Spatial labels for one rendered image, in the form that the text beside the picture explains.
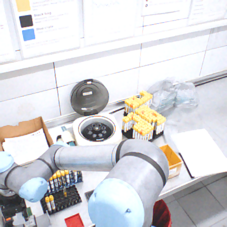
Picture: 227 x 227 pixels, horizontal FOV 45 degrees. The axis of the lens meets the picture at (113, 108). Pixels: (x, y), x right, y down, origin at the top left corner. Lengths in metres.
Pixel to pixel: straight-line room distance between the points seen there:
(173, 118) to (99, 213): 1.26
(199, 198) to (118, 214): 1.98
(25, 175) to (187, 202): 1.77
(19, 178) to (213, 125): 1.24
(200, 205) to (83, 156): 1.78
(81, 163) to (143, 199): 0.29
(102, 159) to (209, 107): 1.28
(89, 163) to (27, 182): 0.20
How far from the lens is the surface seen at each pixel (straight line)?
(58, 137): 1.55
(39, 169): 0.90
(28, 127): 1.57
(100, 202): 0.56
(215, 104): 1.96
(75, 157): 0.82
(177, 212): 2.39
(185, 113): 1.83
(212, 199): 2.53
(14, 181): 0.89
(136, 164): 0.59
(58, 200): 1.33
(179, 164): 1.40
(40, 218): 1.29
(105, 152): 0.74
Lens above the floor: 2.02
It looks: 39 degrees down
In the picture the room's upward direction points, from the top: 1 degrees clockwise
